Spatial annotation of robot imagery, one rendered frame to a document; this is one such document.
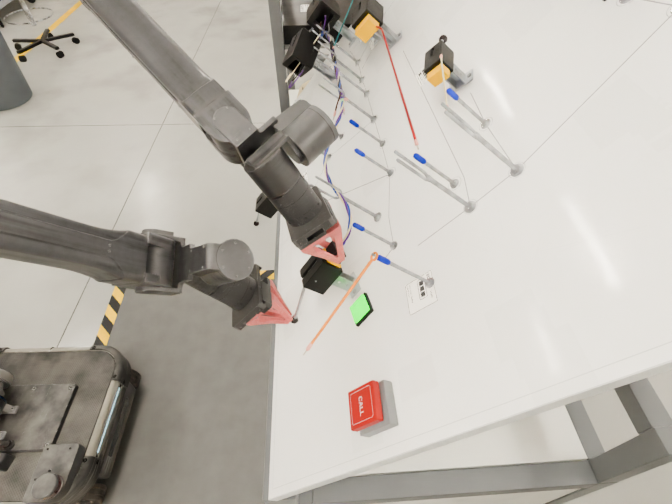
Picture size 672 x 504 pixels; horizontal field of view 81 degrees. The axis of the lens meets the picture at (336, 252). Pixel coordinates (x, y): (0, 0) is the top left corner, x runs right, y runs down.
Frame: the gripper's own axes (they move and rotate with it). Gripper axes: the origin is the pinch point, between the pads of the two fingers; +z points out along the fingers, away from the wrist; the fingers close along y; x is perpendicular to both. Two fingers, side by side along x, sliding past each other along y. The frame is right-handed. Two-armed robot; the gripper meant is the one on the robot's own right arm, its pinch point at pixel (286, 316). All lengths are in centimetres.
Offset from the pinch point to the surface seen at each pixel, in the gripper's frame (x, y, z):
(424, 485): 3.0, -21.2, 33.5
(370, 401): -10.3, -22.5, 1.5
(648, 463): -29, -31, 44
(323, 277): -11.5, -2.4, -2.9
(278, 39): -27, 93, -15
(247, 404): 78, 47, 57
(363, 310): -13.0, -7.5, 3.2
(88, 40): 122, 436, -93
